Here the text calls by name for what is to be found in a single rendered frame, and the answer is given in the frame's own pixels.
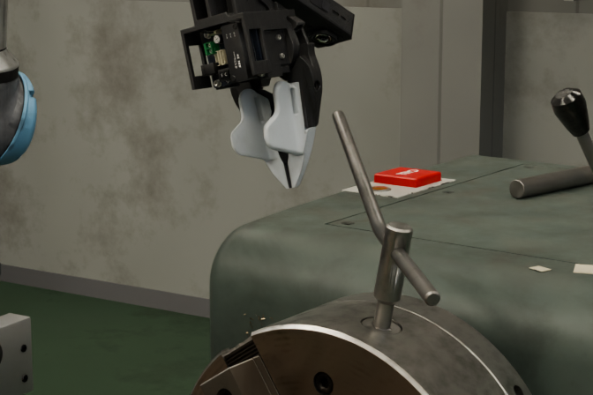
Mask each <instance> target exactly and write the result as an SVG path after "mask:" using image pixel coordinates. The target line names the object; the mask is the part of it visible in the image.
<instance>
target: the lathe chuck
mask: <svg viewBox="0 0 593 395"><path fill-rule="evenodd" d="M376 306H377V303H376V302H365V301H345V302H332V303H328V304H325V305H321V306H318V307H316V308H313V309H309V310H306V311H305V312H302V313H300V314H297V315H295V316H293V317H289V318H286V319H284V320H281V321H280V322H277V323H275V324H270V325H269V326H267V327H264V328H261V329H259V330H257V331H254V332H252V333H251V336H250V337H249V338H248V339H246V340H245V341H244V342H242V343H239V344H238V345H237V346H236V347H234V348H231V349H229V348H226V349H224V350H221V351H220V352H219V353H218V354H217V355H216V356H215V357H214V358H213V359H212V360H211V361H210V362H209V364H208V365H207V366H206V368H205V369H204V370H203V372H202V373H201V375H200V376H199V379H198V380H197V382H196V383H195V385H194V387H193V389H192V391H191V394H190V395H204V393H203V391H202V390H201V388H200V385H201V384H203V383H204V382H205V381H207V380H209V379H210V378H212V377H214V376H216V375H218V374H219V373H221V372H222V371H223V370H225V369H227V368H229V365H228V363H227V360H225V359H224V356H225V355H227V354H229V353H231V352H233V351H234V350H236V349H238V348H239V347H241V346H242V345H244V344H246V343H247V342H249V341H251V340H253V342H254V344H255V346H256V348H257V349H258V351H259V354H260V356H261V358H262V360H263V362H264V363H265V365H266V368H267V370H268V372H269V374H270V376H271V377H272V379H273V381H274V384H275V386H276V388H277V390H278V392H279V393H280V395H506V394H505V393H504V391H503V390H502V389H501V387H500V386H499V384H498V383H497V381H496V380H495V379H494V377H493V376H492V375H491V373H490V372H489V371H488V370H487V369H486V367H485V366H484V365H483V364H482V363H481V362H480V361H479V360H478V359H477V358H476V357H475V356H474V355H473V354H472V353H471V352H470V351H469V350H468V349H467V348H466V347H465V346H464V345H462V344H461V343H460V342H459V341H458V340H456V339H455V338H453V337H452V336H451V335H449V334H448V333H447V332H445V331H443V330H442V329H440V328H439V327H438V326H437V325H435V324H433V323H431V322H429V321H427V320H425V319H424V318H422V317H420V316H417V315H415V314H413V313H411V312H408V311H407V310H404V309H399V308H396V307H394V311H393V316H392V321H391V322H393V323H395V324H397V325H399V326H400V328H401V329H402V332H400V333H398V334H384V333H379V332H375V331H372V330H370V329H367V328H366V327H364V326H363V325H362V324H361V323H362V322H363V321H364V320H365V319H368V318H374V316H375V311H376Z"/></svg>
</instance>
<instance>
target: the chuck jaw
mask: <svg viewBox="0 0 593 395"><path fill-rule="evenodd" d="M224 359H225V360H227V363H228V365H229V368H227V369H225V370H223V371H222V372H221V373H219V374H218V375H216V376H214V377H212V378H210V379H209V380H207V381H205V382H204V383H203V384H201V385H200V388H201V390H202V391H203V393H204V395H280V393H279V392H278V390H277V388H276V386H275V384H274V381H273V379H272V377H271V376H270V374H269V372H268V370H267V368H266V365H265V363H264V362H263V360H262V358H261V356H260V354H259V351H258V349H257V348H256V346H255V344H254V342H253V340H251V341H249V342H247V343H246V344H244V345H242V346H241V347H239V348H238V349H236V350H234V351H233V352H231V353H229V354H227V355H225V356H224Z"/></svg>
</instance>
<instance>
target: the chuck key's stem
mask: <svg viewBox="0 0 593 395"><path fill-rule="evenodd" d="M412 235H413V228H412V227H411V226H410V225H408V224H405V223H401V222H389V223H388V224H386V229H385V234H384V239H383V244H382V249H381V254H380V259H379V268H378V273H377V278H376V283H375V288H374V293H373V295H374V297H375V298H376V299H377V306H376V311H375V316H374V321H373V322H372V325H373V327H374V328H375V330H387V331H392V330H391V328H390V325H391V321H392V316H393V311H394V304H395V303H397V302H398V301H399V300H400V299H401V296H402V287H403V282H404V277H405V275H404V274H403V273H402V271H401V270H400V268H399V267H398V266H397V264H396V263H395V262H394V260H393V259H392V258H391V253H392V251H393V250H395V249H398V248H402V249H405V251H406V252H407V253H408V254H409V249H410V244H411V239H412Z"/></svg>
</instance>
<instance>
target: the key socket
mask: <svg viewBox="0 0 593 395"><path fill-rule="evenodd" d="M373 321H374V318H368V319H365V320H364V321H363V322H362V323H361V324H362V325H363V326H364V327H366V328H367V329H370V330H372V331H375V332H379V333H384V334H398V333H400V332H402V329H401V328H400V326H399V325H397V324H395V323H393V322H391V325H390V328H391V330H392V331H387V330H375V328H374V327H373V325H372V322H373Z"/></svg>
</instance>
